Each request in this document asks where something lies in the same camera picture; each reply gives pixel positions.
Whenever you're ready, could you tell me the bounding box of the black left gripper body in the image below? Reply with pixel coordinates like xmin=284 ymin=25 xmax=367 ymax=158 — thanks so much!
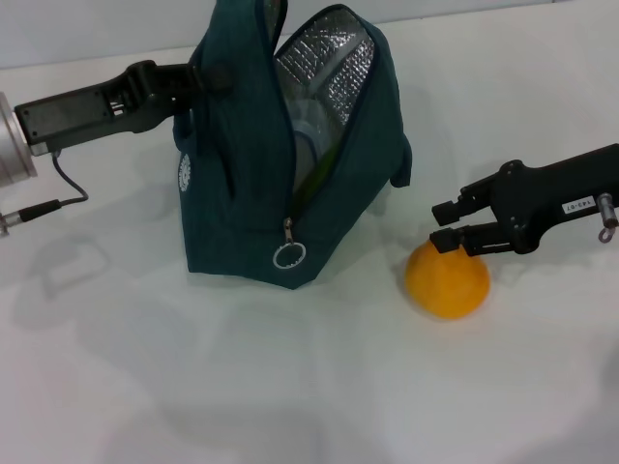
xmin=13 ymin=59 xmax=171 ymax=158

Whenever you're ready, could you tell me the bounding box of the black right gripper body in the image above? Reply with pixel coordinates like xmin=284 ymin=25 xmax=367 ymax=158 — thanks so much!
xmin=496 ymin=142 xmax=619 ymax=256

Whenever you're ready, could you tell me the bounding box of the orange pear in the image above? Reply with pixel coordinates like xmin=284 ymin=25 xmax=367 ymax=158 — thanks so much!
xmin=404 ymin=238 xmax=492 ymax=322

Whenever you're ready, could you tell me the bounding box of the dark teal insulated bag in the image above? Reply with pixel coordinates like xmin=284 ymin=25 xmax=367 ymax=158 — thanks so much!
xmin=170 ymin=0 xmax=414 ymax=292

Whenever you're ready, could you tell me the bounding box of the green cucumber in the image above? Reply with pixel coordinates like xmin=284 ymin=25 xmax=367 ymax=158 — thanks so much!
xmin=295 ymin=138 xmax=340 ymax=205

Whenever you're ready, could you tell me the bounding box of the silver metal pin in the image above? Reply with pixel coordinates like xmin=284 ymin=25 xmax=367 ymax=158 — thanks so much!
xmin=596 ymin=191 xmax=619 ymax=244

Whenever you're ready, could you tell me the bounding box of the grey left gripper cable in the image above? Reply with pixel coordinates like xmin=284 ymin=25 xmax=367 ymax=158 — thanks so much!
xmin=0 ymin=148 xmax=90 ymax=239

